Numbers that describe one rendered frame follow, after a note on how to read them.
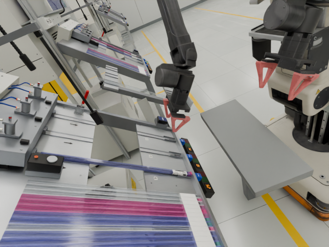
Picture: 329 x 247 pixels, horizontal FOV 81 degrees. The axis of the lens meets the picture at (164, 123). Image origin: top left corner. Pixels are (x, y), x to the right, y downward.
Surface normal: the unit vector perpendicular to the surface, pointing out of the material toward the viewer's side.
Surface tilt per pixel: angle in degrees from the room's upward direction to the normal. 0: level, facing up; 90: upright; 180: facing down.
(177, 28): 59
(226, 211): 0
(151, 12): 90
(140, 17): 90
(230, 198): 0
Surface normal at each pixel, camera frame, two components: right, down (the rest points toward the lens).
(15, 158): 0.22, 0.54
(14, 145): 0.39, -0.81
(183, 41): 0.40, 0.02
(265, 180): -0.33, -0.74
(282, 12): -0.93, 0.08
